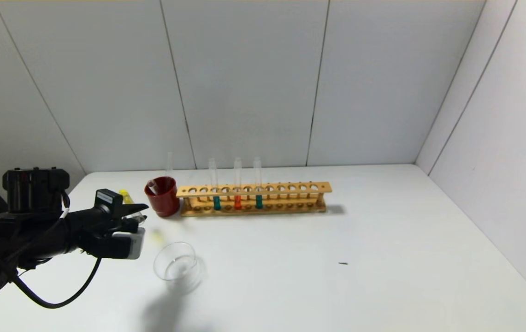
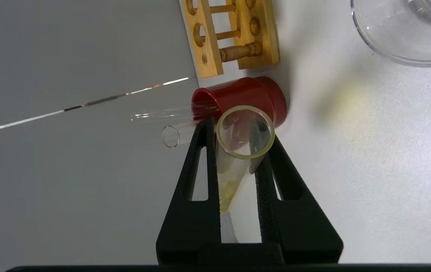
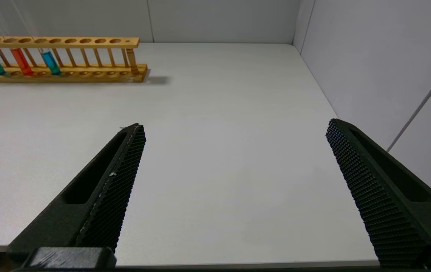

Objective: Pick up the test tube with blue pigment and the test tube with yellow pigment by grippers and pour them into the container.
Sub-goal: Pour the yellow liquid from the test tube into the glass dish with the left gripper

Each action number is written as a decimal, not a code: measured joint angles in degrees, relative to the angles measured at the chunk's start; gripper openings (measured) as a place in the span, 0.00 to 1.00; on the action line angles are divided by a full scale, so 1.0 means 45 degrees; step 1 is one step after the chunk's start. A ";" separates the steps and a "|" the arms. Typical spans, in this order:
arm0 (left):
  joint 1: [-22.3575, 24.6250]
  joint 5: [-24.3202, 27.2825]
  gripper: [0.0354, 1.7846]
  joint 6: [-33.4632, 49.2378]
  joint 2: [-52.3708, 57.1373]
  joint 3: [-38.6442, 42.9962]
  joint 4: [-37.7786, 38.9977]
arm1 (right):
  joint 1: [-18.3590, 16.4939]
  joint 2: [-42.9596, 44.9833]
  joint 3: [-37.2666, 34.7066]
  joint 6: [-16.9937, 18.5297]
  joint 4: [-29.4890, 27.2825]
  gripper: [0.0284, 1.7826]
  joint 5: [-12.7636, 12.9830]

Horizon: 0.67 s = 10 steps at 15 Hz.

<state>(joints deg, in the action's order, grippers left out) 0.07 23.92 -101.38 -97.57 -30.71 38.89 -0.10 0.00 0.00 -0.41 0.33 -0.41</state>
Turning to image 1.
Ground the wooden test tube rack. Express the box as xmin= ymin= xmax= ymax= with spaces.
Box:
xmin=176 ymin=181 xmax=332 ymax=217

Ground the test tube with orange pigment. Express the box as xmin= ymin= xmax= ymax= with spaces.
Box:
xmin=233 ymin=157 xmax=243 ymax=210

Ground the test tube with blue pigment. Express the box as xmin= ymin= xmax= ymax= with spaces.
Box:
xmin=208 ymin=159 xmax=222 ymax=211

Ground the thick black cable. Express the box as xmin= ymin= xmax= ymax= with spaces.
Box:
xmin=12 ymin=257 xmax=103 ymax=308

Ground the test tube with yellow pigment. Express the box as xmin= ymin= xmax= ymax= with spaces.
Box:
xmin=119 ymin=189 xmax=146 ymax=226

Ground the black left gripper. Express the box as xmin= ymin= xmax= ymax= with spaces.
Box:
xmin=65 ymin=188 xmax=149 ymax=233

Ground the white grey wrist camera box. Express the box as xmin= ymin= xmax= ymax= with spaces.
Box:
xmin=83 ymin=228 xmax=146 ymax=260

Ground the clear glass beaker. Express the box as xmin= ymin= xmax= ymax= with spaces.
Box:
xmin=154 ymin=241 xmax=206 ymax=293

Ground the test tube with teal pigment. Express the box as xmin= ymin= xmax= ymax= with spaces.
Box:
xmin=253 ymin=157 xmax=264 ymax=209

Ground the dark red cup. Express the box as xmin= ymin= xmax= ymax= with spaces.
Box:
xmin=145 ymin=177 xmax=181 ymax=218

